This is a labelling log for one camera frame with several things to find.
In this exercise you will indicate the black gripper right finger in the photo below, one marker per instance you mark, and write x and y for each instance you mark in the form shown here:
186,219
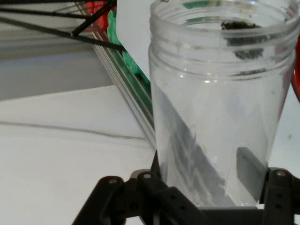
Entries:
279,194

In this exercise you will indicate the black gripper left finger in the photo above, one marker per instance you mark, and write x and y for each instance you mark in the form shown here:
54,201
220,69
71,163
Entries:
150,194

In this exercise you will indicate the clear plastic jar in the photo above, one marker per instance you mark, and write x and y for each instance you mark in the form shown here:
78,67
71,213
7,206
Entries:
211,105

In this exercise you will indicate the red bowl with black seeds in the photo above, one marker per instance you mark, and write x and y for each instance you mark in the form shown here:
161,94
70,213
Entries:
297,58

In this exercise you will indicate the green foam building block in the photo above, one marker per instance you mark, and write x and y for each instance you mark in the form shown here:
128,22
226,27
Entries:
112,32

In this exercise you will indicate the black tripod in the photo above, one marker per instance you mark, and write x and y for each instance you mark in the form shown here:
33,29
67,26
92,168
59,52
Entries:
74,34

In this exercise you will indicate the red foam building block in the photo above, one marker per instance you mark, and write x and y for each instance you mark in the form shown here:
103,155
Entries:
93,7

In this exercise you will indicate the aluminium rail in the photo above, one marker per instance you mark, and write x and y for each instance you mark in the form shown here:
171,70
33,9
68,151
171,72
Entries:
131,103

